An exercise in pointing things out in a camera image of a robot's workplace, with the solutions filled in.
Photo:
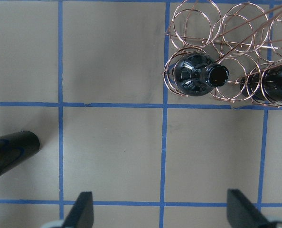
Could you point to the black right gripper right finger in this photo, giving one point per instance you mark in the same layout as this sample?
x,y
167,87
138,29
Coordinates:
x,y
241,213

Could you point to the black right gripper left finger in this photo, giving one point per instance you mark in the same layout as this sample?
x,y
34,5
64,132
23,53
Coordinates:
x,y
81,214

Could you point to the dark wine bottle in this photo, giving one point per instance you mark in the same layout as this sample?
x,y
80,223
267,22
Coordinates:
x,y
270,89
196,74
16,148

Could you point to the copper wire bottle basket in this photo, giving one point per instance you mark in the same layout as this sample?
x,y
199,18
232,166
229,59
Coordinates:
x,y
246,39

